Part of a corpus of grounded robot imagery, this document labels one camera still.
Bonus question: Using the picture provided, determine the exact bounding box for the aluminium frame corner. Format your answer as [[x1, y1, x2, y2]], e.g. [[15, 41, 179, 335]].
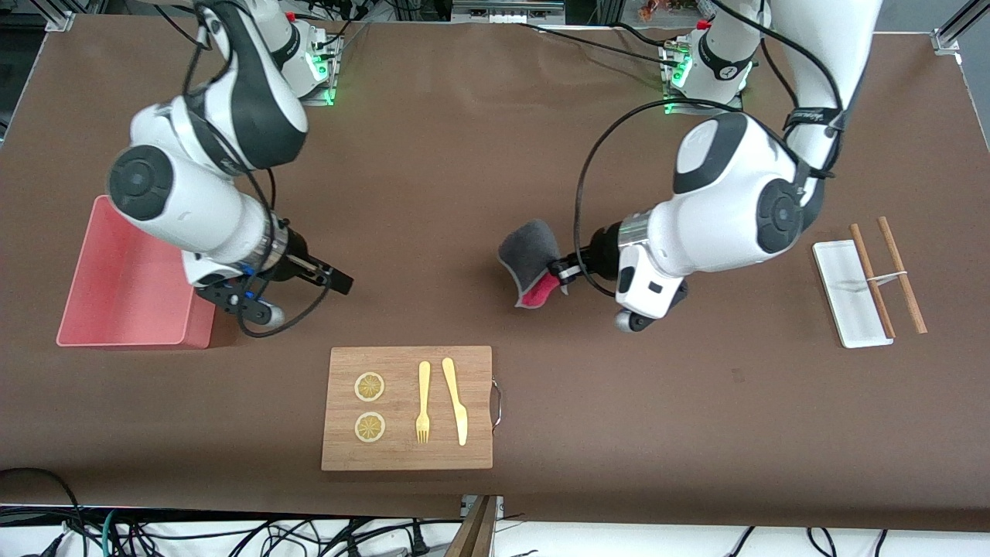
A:
[[31, 0, 109, 32], [932, 0, 990, 55]]

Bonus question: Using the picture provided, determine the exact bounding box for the small metal bracket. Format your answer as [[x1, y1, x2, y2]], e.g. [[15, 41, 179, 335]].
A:
[[461, 495, 505, 521]]

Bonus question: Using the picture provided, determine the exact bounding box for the teal floor cable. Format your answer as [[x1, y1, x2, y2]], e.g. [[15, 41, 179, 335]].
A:
[[102, 508, 125, 557]]

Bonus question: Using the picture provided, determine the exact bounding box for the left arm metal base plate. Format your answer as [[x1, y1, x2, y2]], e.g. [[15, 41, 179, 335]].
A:
[[659, 43, 745, 117]]

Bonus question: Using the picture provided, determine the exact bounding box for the grey and pink cloth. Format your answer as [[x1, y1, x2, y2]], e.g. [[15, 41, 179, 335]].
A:
[[497, 219, 572, 310]]

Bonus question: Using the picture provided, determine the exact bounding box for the yellow plastic fork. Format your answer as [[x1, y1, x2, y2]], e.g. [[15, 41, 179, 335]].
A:
[[415, 361, 432, 444]]

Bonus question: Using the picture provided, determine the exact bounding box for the wooden post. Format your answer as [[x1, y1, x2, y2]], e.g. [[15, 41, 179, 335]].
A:
[[445, 495, 498, 557]]

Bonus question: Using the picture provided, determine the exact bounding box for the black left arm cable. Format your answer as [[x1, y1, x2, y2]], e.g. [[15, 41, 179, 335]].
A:
[[572, 0, 848, 300]]

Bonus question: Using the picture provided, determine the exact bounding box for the colourful toy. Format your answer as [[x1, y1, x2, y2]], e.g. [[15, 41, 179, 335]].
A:
[[638, 0, 697, 22]]

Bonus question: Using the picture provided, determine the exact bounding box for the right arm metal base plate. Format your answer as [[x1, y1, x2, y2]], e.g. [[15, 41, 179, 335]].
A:
[[298, 35, 339, 107]]

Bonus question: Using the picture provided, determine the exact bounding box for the short black table cable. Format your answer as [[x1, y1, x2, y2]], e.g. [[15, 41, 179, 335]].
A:
[[613, 21, 672, 47]]

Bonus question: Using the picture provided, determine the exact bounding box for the white rectangular tray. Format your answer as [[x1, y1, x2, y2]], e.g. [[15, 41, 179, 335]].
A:
[[812, 239, 895, 350]]

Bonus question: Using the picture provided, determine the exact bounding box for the wooden cutting board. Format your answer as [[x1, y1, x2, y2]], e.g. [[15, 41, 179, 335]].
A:
[[321, 346, 504, 472]]

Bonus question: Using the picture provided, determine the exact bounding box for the long black table cable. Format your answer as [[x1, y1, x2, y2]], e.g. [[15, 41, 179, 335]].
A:
[[510, 21, 683, 69]]

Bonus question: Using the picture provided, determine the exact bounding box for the yellow plastic knife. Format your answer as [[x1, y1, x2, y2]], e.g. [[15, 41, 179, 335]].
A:
[[442, 357, 469, 446]]

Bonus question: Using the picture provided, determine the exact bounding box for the pink plastic bin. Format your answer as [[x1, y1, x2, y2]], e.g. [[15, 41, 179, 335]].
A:
[[56, 195, 217, 350]]

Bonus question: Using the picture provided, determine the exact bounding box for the grey metal box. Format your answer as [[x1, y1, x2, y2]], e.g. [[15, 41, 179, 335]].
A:
[[452, 0, 565, 26]]

